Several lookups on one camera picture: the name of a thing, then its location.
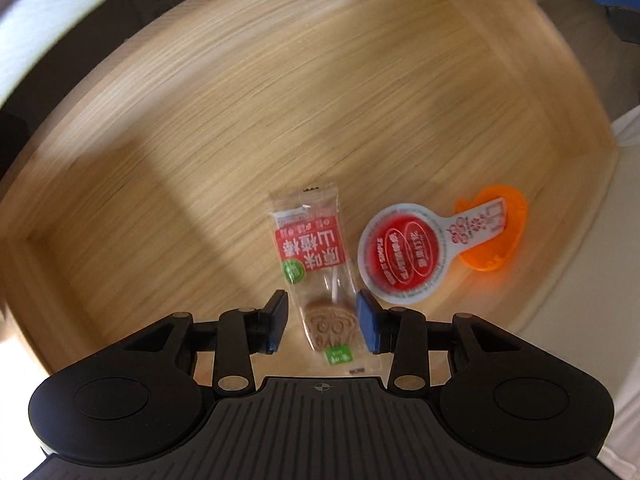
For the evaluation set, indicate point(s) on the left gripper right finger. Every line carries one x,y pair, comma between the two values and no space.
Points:
400,332

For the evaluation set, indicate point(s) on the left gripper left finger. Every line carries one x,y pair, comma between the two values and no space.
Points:
242,333

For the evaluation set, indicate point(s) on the red jelly cup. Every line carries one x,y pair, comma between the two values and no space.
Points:
405,250

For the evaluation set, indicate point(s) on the orange plastic shell half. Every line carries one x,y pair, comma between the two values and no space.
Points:
506,215

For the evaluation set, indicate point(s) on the hawthorn lollipop snack packet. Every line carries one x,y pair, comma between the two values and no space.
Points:
307,233

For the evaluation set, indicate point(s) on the wooden drawer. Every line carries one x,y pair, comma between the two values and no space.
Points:
146,190

